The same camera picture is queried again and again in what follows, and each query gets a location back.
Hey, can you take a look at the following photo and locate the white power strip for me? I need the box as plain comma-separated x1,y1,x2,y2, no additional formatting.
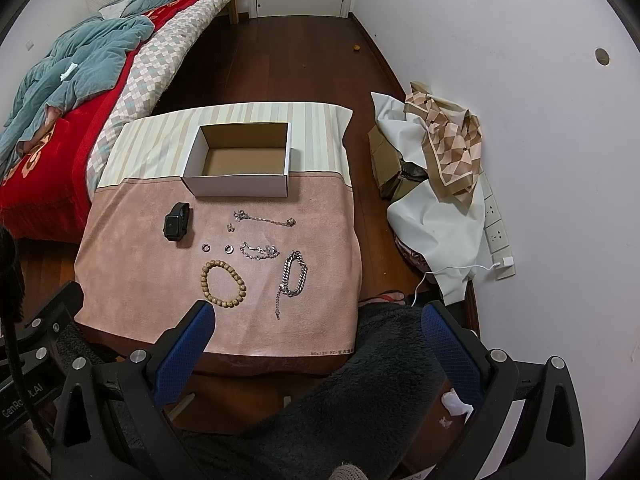
478,172,515,281

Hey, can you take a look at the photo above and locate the beige patterned scarf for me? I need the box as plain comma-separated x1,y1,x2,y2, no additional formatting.
404,81,483,211

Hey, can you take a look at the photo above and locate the thick silver chain bracelet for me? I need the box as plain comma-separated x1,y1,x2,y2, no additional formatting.
273,249,308,321

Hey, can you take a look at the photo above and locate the checkered quilt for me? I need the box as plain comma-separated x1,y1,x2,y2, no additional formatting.
86,0,234,196

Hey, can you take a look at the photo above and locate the red bed cover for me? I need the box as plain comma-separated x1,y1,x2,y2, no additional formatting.
0,0,232,244

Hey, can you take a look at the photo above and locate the black smart watch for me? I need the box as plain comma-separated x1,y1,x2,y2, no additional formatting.
163,203,191,242

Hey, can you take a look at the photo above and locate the thin silver chain with clasp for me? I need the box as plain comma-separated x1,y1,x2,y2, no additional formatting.
232,209,298,228

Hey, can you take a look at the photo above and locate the brown cardboard box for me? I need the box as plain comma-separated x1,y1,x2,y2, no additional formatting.
368,126,428,202

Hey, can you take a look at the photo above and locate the black fuzzy garment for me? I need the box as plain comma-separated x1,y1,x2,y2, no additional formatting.
179,304,445,479

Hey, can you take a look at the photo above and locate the teal blanket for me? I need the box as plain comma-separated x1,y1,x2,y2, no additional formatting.
1,0,175,177

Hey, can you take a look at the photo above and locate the white cardboard box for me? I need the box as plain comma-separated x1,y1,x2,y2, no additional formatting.
181,122,292,198

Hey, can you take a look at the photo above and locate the wooden bead bracelet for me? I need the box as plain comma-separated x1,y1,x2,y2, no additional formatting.
199,259,248,310

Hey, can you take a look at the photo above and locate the pink striped table cloth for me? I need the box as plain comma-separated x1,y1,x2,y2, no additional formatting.
75,102,362,359

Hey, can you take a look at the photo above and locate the white charger with cable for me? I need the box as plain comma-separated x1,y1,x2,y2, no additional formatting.
411,256,514,306

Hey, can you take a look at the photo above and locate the white plastic bag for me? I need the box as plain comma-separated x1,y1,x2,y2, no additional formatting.
371,92,485,304

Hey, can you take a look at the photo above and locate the round wall hole cover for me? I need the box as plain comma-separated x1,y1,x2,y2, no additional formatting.
594,48,611,66

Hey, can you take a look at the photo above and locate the silver charm bracelet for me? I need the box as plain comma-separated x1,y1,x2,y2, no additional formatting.
240,242,281,261

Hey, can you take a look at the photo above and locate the pink slipper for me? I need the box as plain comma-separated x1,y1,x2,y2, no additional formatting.
358,289,407,308

